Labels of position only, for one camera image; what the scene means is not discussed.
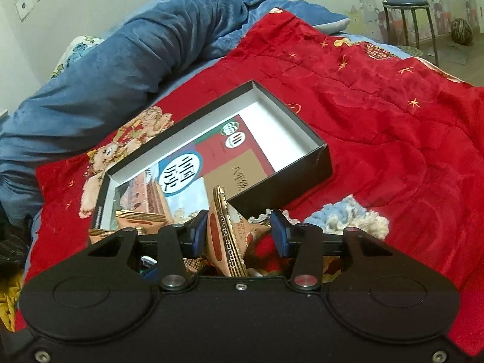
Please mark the blue plush blanket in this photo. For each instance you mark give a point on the blue plush blanket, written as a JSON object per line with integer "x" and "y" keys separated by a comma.
{"x": 132, "y": 53}

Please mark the grey paper sheet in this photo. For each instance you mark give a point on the grey paper sheet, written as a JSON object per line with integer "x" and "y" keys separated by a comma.
{"x": 459, "y": 55}

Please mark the floral pillow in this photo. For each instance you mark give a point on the floral pillow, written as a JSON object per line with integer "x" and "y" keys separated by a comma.
{"x": 75, "y": 51}

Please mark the yellow cloth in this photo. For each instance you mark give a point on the yellow cloth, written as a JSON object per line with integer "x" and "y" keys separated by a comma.
{"x": 9, "y": 302}

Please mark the dark striped cloth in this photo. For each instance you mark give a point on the dark striped cloth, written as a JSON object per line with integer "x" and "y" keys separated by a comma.
{"x": 11, "y": 249}

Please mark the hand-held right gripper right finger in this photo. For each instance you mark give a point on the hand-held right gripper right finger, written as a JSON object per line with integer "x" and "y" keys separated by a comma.
{"x": 279, "y": 234}

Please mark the red bear-print blanket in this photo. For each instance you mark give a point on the red bear-print blanket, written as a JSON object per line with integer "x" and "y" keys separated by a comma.
{"x": 378, "y": 140}

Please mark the round metal stool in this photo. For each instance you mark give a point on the round metal stool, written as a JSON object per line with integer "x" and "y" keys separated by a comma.
{"x": 404, "y": 3}

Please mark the blue crochet scrunchie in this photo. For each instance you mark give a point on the blue crochet scrunchie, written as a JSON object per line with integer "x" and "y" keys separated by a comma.
{"x": 340, "y": 208}

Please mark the tan gold-edged snack packet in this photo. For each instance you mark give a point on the tan gold-edged snack packet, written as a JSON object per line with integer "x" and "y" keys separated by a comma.
{"x": 227, "y": 234}

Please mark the striped brown ball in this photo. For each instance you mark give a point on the striped brown ball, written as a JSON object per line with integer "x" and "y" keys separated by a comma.
{"x": 461, "y": 32}

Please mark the gold striped snack packet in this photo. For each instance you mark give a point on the gold striped snack packet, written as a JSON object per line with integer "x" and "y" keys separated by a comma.
{"x": 140, "y": 219}

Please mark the black cardboard box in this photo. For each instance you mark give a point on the black cardboard box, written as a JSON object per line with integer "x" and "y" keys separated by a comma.
{"x": 287, "y": 181}

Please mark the cream crochet scrunchie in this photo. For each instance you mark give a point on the cream crochet scrunchie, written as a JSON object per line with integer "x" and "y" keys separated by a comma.
{"x": 374, "y": 227}

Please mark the illustrated textbook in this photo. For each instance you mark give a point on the illustrated textbook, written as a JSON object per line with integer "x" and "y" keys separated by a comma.
{"x": 177, "y": 174}

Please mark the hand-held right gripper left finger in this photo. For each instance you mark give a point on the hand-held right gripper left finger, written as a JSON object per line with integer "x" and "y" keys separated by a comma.
{"x": 196, "y": 234}

